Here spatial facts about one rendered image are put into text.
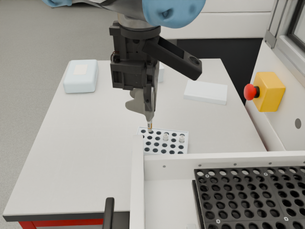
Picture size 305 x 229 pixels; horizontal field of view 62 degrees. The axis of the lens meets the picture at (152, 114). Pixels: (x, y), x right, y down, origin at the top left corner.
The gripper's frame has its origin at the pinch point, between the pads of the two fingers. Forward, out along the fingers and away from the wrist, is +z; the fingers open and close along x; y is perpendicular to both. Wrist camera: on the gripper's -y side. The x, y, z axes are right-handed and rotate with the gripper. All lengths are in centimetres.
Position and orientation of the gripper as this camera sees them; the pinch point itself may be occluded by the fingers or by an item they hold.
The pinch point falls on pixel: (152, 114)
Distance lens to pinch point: 56.4
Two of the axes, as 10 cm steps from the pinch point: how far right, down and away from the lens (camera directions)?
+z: 0.0, 7.7, 6.4
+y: -9.9, -1.0, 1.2
